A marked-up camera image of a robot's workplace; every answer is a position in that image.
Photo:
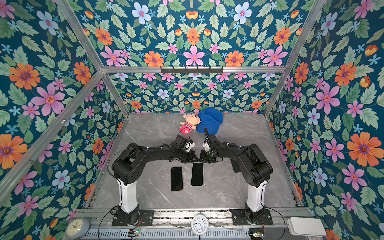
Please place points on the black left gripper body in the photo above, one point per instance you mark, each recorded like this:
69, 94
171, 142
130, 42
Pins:
186, 157

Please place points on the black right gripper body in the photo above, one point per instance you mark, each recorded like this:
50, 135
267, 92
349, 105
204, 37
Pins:
207, 156

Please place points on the blue-edged smartphone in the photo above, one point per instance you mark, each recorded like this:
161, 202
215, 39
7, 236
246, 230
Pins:
197, 177

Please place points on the purple-edged smartphone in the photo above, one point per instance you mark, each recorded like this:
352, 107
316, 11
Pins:
176, 179

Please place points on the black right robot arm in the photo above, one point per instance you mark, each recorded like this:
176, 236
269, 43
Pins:
250, 162

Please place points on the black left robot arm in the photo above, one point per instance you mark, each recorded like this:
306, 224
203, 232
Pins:
130, 164

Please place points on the blue baseball cap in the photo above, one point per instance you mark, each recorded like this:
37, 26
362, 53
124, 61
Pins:
211, 119

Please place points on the pink plush pig toy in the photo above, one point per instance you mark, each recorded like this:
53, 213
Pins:
190, 123

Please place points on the white round clock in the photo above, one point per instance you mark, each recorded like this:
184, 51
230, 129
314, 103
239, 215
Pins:
200, 224

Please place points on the white box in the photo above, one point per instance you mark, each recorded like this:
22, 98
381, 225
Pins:
307, 227

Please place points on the beige round clock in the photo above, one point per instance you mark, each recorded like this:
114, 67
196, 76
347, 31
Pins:
77, 228

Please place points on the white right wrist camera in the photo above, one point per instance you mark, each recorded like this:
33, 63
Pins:
206, 146

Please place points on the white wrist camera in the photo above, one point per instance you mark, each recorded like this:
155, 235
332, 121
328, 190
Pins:
206, 146
189, 145

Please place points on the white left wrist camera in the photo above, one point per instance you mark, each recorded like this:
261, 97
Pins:
189, 145

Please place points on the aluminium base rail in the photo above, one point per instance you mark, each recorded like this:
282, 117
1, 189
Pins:
224, 217

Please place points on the black hook rail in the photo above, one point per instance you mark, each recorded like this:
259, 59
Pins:
189, 70

